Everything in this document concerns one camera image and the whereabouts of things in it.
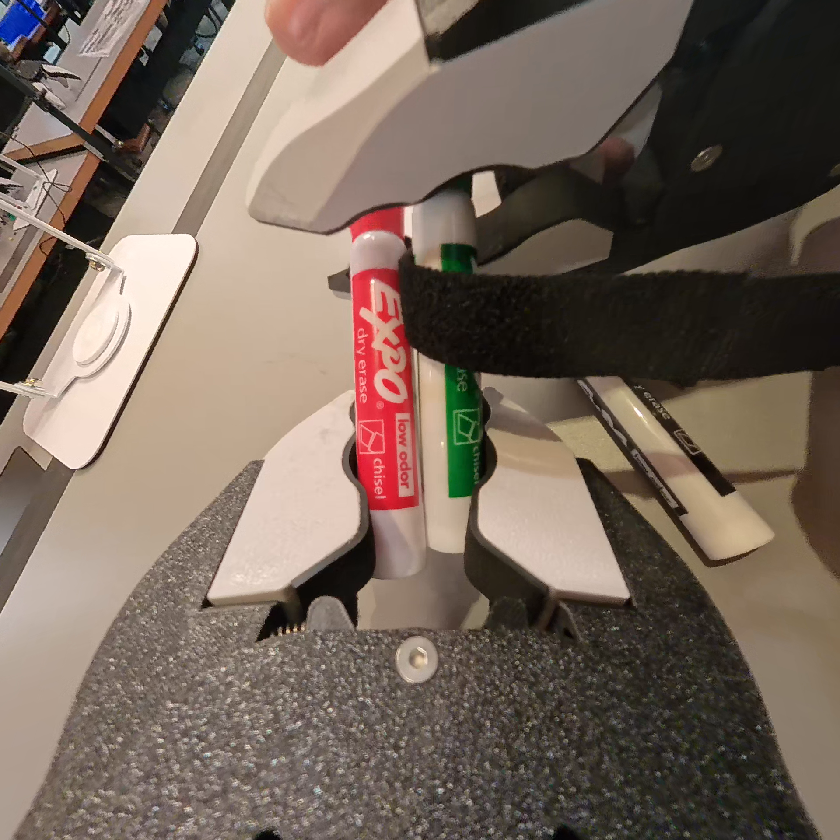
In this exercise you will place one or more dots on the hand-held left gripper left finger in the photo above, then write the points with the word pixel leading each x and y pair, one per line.
pixel 295 505

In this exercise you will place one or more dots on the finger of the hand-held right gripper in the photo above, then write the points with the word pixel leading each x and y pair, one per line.
pixel 426 131
pixel 538 239

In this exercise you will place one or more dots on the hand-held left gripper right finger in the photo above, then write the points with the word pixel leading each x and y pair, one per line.
pixel 544 518

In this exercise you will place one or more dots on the green dry erase marker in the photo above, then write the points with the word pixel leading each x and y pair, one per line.
pixel 459 459

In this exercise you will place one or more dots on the black dry erase marker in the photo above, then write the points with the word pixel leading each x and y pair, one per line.
pixel 709 505

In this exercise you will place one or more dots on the red dry erase marker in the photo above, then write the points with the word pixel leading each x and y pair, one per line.
pixel 380 341

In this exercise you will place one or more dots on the person's right hand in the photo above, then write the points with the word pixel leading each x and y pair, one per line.
pixel 305 29

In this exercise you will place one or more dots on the printed paper sheet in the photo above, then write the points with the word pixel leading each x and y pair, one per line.
pixel 108 29

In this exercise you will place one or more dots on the wooden-edged desk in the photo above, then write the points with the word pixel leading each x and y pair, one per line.
pixel 79 124

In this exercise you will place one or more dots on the clear acrylic stand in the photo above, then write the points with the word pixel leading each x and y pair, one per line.
pixel 39 197

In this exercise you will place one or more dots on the blue storage bin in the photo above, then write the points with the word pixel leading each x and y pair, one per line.
pixel 19 19

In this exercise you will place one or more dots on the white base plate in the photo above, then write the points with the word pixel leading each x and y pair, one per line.
pixel 131 341

